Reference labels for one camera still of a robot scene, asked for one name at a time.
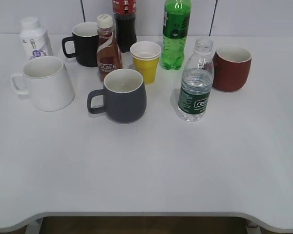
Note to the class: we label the clear water bottle green label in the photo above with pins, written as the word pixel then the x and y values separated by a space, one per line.
pixel 196 82

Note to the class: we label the grey mug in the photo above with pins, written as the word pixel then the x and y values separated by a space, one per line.
pixel 124 96

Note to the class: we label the red mug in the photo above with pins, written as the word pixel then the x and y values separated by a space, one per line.
pixel 232 65

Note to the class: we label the black mug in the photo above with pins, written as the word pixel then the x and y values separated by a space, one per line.
pixel 85 38

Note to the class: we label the white mug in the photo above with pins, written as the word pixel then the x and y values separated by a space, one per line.
pixel 46 81

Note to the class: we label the yellow paper cup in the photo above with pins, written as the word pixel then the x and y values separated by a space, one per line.
pixel 145 56

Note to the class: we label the brown Nescafe coffee bottle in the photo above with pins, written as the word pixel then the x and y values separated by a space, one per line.
pixel 109 57

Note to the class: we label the dark cola bottle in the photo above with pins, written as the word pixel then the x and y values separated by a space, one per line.
pixel 124 14

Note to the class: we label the green soda bottle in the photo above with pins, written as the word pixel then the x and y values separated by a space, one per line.
pixel 175 31

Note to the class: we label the white milk bottle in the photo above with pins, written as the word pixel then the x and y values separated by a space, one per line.
pixel 35 39

